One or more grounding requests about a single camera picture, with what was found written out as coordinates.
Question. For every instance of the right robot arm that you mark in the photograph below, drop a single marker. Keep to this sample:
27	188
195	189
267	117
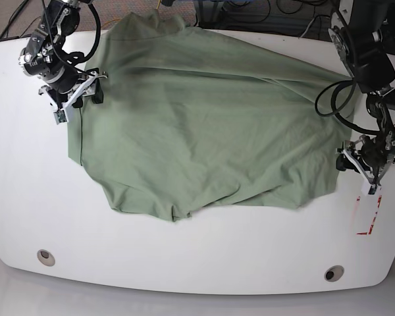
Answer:
65	84

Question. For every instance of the left table cable grommet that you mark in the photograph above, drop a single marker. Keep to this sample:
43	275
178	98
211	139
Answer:
46	258

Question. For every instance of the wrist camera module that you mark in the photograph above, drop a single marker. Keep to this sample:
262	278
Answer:
64	115
369	189

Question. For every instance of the green polo t-shirt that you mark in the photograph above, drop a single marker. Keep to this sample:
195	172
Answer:
193	118

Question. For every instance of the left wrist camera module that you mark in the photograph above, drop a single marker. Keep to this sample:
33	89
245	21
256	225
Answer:
369	189

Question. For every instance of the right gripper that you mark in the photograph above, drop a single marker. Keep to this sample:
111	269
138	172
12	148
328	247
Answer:
84	86

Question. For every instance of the red tape rectangle marking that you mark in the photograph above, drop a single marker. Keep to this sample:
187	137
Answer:
366	213

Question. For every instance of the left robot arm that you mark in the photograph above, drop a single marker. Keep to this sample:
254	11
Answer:
363	33

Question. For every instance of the table cable grommet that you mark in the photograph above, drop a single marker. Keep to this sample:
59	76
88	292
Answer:
46	258
334	273

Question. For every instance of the right table cable grommet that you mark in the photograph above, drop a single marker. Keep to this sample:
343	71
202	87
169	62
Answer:
334	273

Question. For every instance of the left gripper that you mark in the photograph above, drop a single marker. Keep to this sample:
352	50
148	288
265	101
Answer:
365	156

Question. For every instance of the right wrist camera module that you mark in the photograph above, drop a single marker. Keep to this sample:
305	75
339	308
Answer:
64	115

